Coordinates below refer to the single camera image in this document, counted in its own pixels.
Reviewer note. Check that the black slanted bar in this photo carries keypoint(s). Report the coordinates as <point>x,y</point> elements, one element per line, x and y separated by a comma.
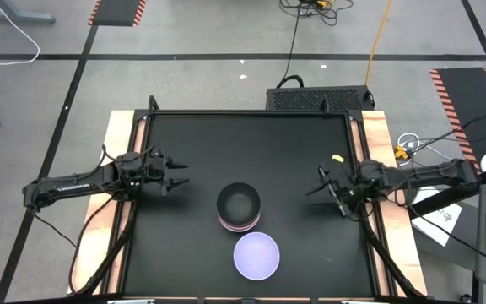
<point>445,200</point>

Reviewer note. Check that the black hazard striped floor mat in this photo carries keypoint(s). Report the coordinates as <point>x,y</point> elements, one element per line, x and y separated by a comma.
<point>466,110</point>
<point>117,12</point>

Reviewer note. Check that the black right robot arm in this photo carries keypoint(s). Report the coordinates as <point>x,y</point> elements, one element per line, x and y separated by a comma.
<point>428,173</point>

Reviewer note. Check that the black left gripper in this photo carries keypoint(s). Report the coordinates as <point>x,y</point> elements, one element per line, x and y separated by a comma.
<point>152,169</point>

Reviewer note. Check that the black computer tower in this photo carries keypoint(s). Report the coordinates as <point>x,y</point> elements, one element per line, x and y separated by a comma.
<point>319,98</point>

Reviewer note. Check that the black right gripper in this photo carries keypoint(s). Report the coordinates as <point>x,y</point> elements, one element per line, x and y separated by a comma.
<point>352,186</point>

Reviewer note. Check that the lavender ribbed bowl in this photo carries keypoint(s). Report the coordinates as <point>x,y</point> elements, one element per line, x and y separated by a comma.
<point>256,255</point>

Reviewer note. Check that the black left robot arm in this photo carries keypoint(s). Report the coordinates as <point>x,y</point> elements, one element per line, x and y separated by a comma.
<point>66,186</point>

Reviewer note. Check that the wooden table side board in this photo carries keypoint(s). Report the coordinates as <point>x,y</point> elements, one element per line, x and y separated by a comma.
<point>118,135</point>
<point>378,135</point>

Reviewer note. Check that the pink ribbed bowl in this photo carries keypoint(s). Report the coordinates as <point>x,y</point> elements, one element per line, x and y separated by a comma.
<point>239,228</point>

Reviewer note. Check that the yellow plug connector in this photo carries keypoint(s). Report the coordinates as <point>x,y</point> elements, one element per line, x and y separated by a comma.
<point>401,153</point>

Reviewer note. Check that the black table frame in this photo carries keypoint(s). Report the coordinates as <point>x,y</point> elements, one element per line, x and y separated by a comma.
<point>247,112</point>

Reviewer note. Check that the black diagonal frame strut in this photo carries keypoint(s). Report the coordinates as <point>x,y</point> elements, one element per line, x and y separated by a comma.
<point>108,257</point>
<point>388,257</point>

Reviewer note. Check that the yellow tag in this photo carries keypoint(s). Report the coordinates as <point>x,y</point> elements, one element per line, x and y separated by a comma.
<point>338,159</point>

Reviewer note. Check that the white paper sheet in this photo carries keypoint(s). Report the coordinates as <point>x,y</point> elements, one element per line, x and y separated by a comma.
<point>439,219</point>

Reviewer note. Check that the black ribbed bowl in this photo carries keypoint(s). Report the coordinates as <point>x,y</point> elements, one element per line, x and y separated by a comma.
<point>239,204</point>

